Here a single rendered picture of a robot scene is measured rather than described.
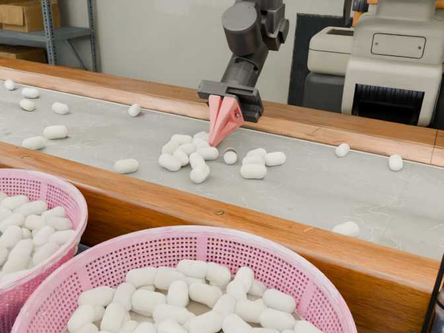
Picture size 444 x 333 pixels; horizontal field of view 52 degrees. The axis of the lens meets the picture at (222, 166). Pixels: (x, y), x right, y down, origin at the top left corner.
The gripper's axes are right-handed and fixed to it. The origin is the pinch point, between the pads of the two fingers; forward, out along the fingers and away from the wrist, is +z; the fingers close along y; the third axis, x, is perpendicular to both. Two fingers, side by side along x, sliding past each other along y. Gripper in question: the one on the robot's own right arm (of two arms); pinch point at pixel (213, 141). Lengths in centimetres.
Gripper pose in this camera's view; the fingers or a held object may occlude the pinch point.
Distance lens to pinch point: 73.2
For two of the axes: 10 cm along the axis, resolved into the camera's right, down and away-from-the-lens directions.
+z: -3.5, 8.6, -3.6
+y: 9.0, 2.1, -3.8
